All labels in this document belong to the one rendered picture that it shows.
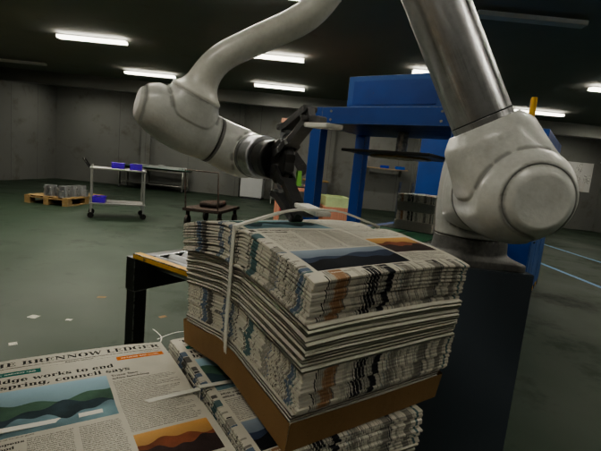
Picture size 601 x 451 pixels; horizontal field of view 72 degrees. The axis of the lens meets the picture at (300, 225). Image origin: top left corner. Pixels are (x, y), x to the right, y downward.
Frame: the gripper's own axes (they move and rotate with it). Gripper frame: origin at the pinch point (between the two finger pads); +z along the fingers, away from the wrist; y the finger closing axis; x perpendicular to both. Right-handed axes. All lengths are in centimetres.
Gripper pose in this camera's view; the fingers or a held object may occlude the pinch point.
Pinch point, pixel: (325, 169)
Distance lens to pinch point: 67.5
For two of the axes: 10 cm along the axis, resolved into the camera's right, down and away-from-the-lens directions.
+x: -8.4, -0.1, -5.5
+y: -1.2, 9.8, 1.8
